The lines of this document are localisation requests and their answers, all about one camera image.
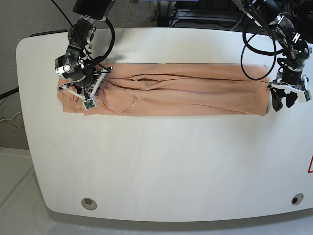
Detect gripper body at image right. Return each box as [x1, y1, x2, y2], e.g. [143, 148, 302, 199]
[268, 66, 308, 94]

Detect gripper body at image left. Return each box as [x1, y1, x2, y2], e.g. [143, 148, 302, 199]
[56, 66, 113, 100]

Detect peach orange T-shirt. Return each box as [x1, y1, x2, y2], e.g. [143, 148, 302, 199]
[57, 63, 269, 117]

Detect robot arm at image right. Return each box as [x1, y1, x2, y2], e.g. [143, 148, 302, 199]
[234, 0, 312, 112]

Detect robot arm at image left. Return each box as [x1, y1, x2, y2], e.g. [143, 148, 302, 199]
[52, 0, 115, 103]

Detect black strip behind table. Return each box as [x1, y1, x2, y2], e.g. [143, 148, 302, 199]
[29, 29, 67, 37]

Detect black bar at left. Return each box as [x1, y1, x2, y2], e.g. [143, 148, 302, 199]
[0, 87, 19, 100]

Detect black desk leg base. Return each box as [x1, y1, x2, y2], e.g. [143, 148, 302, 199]
[155, 0, 172, 27]

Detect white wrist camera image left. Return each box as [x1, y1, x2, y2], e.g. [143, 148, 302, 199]
[82, 97, 97, 111]

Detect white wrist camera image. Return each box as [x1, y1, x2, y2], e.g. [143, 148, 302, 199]
[82, 97, 97, 111]
[298, 90, 313, 103]

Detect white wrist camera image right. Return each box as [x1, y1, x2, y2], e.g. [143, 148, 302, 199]
[298, 90, 313, 103]

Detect white floor cable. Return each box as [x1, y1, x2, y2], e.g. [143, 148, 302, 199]
[4, 111, 22, 122]

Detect yellow floor cable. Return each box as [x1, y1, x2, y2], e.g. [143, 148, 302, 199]
[118, 3, 134, 29]

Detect right table cable grommet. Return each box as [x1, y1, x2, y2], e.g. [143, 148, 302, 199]
[291, 193, 304, 205]

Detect table cable grommet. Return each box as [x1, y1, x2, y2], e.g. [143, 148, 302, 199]
[291, 193, 304, 205]
[81, 198, 97, 211]

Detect left table cable grommet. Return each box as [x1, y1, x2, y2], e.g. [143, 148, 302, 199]
[81, 198, 97, 211]

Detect aluminium frame rail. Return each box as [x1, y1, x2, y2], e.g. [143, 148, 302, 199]
[170, 9, 261, 32]

